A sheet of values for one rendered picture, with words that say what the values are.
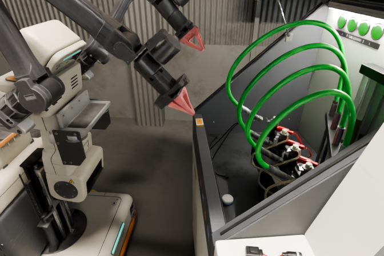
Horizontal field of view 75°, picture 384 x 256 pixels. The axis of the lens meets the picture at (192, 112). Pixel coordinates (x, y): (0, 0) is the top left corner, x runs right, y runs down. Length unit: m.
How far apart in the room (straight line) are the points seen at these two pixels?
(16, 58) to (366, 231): 0.87
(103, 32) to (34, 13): 2.51
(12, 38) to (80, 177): 0.61
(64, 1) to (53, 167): 0.70
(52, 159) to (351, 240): 1.00
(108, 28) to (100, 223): 1.24
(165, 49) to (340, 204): 0.51
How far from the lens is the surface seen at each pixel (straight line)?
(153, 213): 1.98
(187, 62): 2.66
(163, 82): 0.64
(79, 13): 0.67
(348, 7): 1.05
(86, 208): 1.75
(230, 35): 2.59
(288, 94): 1.26
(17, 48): 0.78
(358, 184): 0.60
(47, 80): 0.82
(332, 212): 0.65
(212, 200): 0.78
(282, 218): 0.66
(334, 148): 0.82
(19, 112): 0.87
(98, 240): 1.58
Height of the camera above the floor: 1.54
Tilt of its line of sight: 29 degrees down
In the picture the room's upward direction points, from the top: straight up
